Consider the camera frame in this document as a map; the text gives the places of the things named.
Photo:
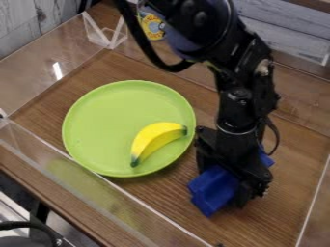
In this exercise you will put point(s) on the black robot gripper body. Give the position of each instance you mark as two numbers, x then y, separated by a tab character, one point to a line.
240	152

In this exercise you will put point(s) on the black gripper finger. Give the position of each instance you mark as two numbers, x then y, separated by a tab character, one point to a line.
208	159
248	192

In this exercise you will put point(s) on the blue plastic block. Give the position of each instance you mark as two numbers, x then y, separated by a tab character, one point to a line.
213	188

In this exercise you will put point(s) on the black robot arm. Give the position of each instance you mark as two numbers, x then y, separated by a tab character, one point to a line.
206	33

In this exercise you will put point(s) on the green plate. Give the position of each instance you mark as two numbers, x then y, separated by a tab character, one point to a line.
105	120

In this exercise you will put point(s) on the yellow toy banana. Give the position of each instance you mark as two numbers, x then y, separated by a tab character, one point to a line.
152	138

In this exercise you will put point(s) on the yellow labelled tin can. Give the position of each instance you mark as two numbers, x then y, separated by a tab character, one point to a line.
152	26

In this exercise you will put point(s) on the black metal stand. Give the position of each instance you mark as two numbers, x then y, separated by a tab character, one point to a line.
22	231

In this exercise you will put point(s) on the clear acrylic front wall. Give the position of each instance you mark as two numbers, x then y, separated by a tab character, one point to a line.
94	204

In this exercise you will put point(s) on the clear acrylic corner bracket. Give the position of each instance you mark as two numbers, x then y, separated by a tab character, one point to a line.
110	38

